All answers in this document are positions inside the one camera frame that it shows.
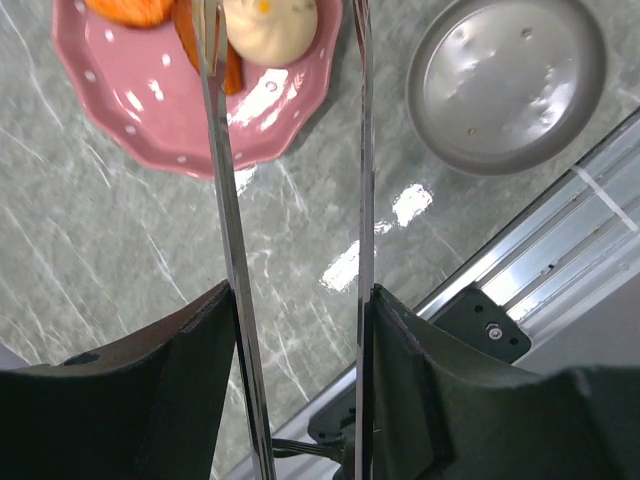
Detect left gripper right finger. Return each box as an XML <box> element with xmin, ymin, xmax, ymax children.
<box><xmin>372</xmin><ymin>287</ymin><xmax>639</xmax><ymax>479</ymax></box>

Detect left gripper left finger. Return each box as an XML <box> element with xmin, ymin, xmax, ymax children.
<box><xmin>1</xmin><ymin>282</ymin><xmax>236</xmax><ymax>479</ymax></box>

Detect grey round lid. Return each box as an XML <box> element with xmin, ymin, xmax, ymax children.
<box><xmin>406</xmin><ymin>1</ymin><xmax>607</xmax><ymax>176</ymax></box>

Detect metal tongs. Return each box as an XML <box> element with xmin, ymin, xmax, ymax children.
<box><xmin>200</xmin><ymin>1</ymin><xmax>375</xmax><ymax>479</ymax></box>

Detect pink dotted plate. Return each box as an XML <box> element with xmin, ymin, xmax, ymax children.
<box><xmin>52</xmin><ymin>1</ymin><xmax>343</xmax><ymax>179</ymax></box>

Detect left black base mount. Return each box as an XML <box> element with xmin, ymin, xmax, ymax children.
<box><xmin>273</xmin><ymin>287</ymin><xmax>531</xmax><ymax>479</ymax></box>

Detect aluminium front rail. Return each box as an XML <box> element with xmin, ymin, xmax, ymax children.
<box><xmin>214</xmin><ymin>107</ymin><xmax>640</xmax><ymax>480</ymax></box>

